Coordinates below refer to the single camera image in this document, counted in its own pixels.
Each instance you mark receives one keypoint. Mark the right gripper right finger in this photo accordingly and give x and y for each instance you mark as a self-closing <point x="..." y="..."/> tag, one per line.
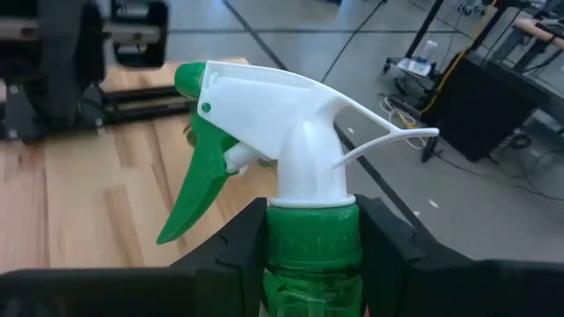
<point x="388" y="242"/>

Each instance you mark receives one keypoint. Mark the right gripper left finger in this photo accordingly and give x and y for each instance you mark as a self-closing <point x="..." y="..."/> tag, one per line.
<point x="251" y="246"/>

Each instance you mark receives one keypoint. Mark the green spray bottle white head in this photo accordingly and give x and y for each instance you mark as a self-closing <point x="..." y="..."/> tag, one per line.
<point x="282" y="123"/>

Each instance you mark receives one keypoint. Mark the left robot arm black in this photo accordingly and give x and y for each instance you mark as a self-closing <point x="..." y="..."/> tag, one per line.
<point x="57" y="66"/>

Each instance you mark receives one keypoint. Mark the black stand leg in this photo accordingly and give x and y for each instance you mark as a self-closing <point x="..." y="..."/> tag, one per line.
<point x="429" y="152"/>

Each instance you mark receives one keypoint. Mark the black cabinet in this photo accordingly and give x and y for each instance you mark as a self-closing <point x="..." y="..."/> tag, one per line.
<point x="480" y="105"/>

